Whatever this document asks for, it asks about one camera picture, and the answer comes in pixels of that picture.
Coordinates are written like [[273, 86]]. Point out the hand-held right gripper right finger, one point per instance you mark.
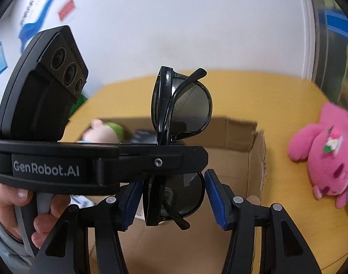
[[216, 199]]

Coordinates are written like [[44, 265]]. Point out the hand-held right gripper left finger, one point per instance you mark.
[[131, 205]]

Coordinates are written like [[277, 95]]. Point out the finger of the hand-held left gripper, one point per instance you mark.
[[176, 159]]

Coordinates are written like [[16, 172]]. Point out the black sunglasses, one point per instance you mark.
[[191, 105]]

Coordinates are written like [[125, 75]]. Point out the brown cardboard box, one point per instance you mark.
[[233, 137]]

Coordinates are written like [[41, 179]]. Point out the person's left forearm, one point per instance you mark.
[[5, 248]]

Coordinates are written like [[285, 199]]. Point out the wooden desktop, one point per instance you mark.
[[276, 105]]

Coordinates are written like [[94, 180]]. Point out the person's left hand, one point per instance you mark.
[[5, 202]]

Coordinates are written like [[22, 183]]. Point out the white paper leaflet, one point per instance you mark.
[[80, 200]]

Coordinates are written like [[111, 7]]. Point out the teal plush toy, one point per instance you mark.
[[102, 132]]

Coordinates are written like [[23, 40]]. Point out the pink plush toy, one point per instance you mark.
[[319, 154]]

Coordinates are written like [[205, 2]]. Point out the blue banner strip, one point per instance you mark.
[[342, 25]]

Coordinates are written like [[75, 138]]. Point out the metal door frame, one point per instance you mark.
[[315, 34]]

